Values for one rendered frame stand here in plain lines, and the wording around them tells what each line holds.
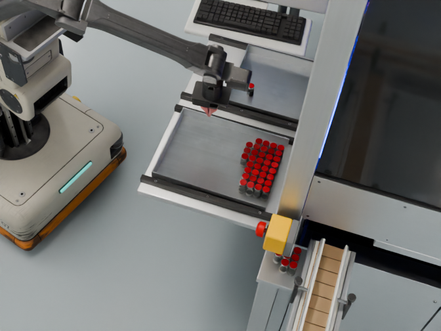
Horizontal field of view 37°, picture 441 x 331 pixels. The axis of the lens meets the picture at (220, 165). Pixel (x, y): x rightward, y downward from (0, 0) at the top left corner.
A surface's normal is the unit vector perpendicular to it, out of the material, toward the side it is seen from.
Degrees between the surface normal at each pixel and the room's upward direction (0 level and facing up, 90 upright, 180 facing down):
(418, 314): 90
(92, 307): 0
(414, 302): 90
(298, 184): 90
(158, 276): 0
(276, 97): 0
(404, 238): 90
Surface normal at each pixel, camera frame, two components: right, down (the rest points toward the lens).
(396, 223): -0.30, 0.76
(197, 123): 0.06, -0.58
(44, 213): 0.82, 0.50
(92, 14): 0.48, -0.04
